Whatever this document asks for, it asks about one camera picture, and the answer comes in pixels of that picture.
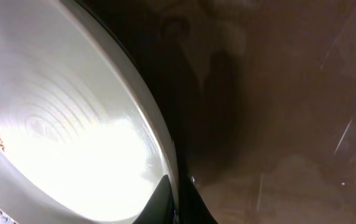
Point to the pale blue plate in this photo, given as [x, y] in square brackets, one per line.
[82, 139]

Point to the brown plastic serving tray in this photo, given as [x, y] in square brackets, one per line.
[259, 98]

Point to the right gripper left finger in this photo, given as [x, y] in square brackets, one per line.
[160, 207]

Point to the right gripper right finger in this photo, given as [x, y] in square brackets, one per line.
[192, 209]

